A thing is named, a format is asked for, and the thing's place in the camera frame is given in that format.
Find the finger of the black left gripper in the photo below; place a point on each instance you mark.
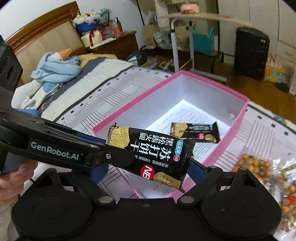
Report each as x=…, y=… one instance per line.
x=114, y=156

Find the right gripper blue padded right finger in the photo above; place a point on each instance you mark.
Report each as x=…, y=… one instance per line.
x=197, y=171

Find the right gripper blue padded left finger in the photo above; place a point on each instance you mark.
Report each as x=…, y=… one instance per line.
x=99, y=173

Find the black soda cracker packet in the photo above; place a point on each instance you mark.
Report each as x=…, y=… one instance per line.
x=157, y=157

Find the clear bag of orange snacks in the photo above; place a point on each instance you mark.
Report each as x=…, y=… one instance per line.
x=278, y=177

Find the person's left hand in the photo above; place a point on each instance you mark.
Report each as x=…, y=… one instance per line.
x=12, y=183

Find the black cracker packet in box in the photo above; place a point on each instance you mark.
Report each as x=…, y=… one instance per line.
x=200, y=132

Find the goose plush toy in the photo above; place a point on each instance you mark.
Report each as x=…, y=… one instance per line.
x=24, y=93

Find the light blue blanket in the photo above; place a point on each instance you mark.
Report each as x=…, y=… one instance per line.
x=53, y=70

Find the striped bed sheet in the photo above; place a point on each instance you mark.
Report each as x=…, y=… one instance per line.
x=113, y=91

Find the pink storage box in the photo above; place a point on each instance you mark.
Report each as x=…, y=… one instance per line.
x=184, y=97

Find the wooden padded headboard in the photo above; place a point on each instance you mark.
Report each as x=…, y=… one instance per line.
x=51, y=32

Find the wooden nightstand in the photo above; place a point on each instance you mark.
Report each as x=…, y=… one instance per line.
x=122, y=47

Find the cream cake box red ribbon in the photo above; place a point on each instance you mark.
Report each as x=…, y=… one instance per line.
x=91, y=38

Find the colourful gift bag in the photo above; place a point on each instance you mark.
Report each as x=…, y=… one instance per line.
x=277, y=70

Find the teal shopping bag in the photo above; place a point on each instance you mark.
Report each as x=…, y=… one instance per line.
x=204, y=43

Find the brown paper bag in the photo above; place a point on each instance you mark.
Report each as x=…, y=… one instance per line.
x=148, y=31

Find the blue gift basket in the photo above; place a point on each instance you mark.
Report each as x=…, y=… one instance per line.
x=85, y=23

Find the black suitcase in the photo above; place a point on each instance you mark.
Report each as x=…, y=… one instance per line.
x=251, y=52

